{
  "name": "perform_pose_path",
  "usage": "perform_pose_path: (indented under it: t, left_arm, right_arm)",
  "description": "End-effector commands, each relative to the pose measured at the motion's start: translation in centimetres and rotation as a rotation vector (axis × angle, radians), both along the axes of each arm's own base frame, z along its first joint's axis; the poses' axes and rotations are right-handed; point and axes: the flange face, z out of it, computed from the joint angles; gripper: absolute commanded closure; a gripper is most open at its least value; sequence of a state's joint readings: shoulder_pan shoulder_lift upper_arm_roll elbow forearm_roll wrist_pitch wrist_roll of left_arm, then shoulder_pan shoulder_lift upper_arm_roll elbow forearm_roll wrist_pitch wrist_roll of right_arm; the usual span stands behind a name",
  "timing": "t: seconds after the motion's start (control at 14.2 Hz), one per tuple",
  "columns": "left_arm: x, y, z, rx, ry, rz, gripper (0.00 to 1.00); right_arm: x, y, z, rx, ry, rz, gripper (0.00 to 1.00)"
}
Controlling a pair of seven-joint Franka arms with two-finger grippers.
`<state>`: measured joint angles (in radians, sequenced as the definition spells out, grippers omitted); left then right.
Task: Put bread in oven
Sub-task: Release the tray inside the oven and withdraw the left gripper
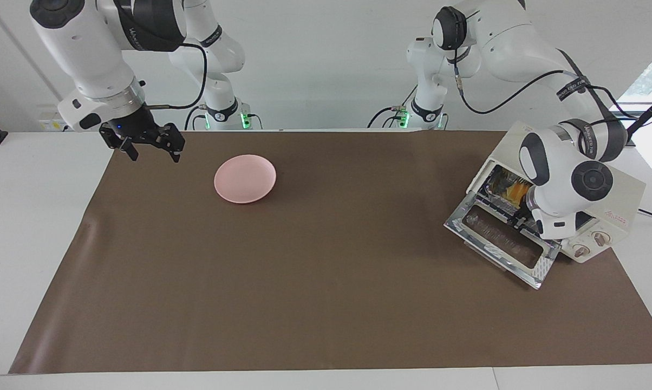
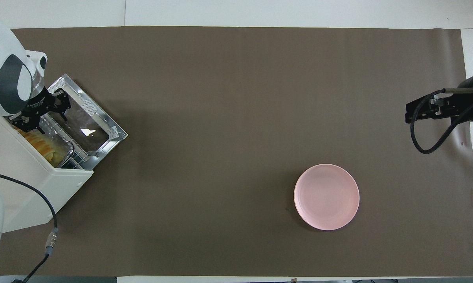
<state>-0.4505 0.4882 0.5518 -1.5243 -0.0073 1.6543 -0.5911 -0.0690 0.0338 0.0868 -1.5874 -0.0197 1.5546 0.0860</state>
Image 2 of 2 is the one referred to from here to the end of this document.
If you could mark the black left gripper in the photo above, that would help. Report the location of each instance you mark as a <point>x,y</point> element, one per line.
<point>42,106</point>

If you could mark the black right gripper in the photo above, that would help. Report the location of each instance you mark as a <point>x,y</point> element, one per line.
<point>468,104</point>

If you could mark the silver aluminium foil tray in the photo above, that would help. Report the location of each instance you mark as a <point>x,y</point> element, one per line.
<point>61,139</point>

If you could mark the yellow ridged bread loaf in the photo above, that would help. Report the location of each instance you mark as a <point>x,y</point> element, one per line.
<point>44,147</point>

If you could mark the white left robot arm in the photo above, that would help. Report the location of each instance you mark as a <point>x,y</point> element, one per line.
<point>0,59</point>

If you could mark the glass oven door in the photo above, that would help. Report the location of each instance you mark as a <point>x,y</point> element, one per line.
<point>116,131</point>

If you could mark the cream toaster oven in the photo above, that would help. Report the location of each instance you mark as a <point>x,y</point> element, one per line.
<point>20,184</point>

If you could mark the pink round plate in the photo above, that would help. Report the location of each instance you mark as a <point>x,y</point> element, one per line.
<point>326,196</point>

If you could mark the brown table mat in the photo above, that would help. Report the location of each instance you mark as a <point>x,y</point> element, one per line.
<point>220,118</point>

